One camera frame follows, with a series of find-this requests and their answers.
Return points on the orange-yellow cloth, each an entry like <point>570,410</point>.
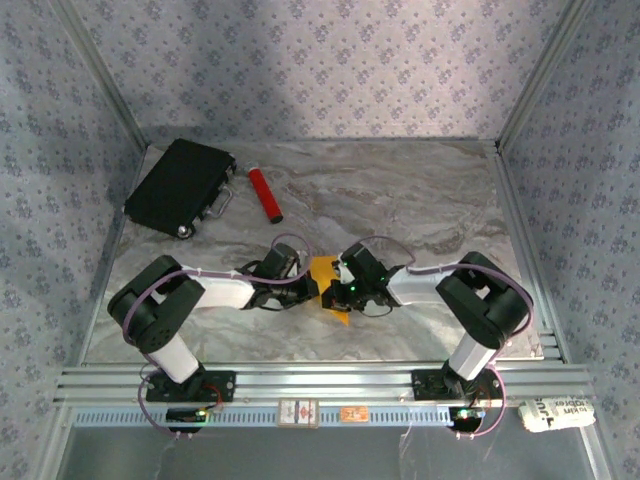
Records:
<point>322,272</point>

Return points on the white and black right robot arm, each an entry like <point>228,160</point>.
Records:
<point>420,287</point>

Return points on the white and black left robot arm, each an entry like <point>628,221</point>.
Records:
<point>225,290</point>

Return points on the aluminium base beam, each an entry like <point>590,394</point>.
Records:
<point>320,382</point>

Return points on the red glitter cylinder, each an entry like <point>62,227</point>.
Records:
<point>264,192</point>

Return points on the orange label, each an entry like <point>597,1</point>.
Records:
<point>354,414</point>

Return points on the white label with red diamond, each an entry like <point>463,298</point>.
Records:
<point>298,414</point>

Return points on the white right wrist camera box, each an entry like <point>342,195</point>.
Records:
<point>342,271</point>

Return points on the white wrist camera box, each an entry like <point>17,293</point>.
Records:
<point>342,271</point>
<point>302,257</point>

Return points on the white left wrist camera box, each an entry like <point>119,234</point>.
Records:
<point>302,257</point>

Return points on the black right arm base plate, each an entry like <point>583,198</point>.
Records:
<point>430,385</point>

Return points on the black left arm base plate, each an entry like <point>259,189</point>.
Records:
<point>220,387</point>

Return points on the aluminium side rail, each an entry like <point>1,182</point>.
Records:
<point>510,200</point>
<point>112,250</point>

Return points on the aluminium frame post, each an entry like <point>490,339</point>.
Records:
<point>100,70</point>
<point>542,70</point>

